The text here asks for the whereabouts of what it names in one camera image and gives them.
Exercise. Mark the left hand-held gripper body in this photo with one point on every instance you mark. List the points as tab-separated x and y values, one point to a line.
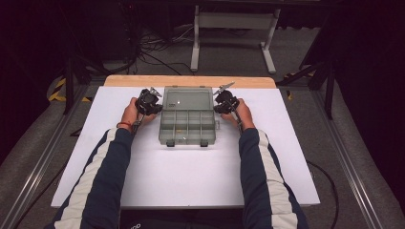
147	100

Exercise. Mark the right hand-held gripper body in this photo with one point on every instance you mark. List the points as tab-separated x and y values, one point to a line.
228	100

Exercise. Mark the grey plastic compartment box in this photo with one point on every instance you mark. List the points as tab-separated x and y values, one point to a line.
187	120

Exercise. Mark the white pushpin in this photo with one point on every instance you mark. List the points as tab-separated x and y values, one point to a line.
183	139

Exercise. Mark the person's left hand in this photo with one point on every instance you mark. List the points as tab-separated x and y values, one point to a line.
130	114

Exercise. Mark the person's right hand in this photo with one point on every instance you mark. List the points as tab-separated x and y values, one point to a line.
244	117

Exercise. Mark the wooden table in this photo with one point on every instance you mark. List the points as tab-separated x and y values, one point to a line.
191	81

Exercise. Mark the yellow black floor tape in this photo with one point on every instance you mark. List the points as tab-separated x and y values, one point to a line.
289	94
57	93

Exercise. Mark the white board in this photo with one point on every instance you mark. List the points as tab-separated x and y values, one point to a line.
187	178

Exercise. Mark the black metal stand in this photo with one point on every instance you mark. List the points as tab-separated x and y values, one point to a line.
68	89
329	95

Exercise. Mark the white metal stand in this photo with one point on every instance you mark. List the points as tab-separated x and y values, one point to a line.
235	20

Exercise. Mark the person's lap in dark pants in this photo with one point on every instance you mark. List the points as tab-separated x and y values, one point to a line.
181	219

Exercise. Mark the aluminium rail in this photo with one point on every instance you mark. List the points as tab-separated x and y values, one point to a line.
41	165
347	159

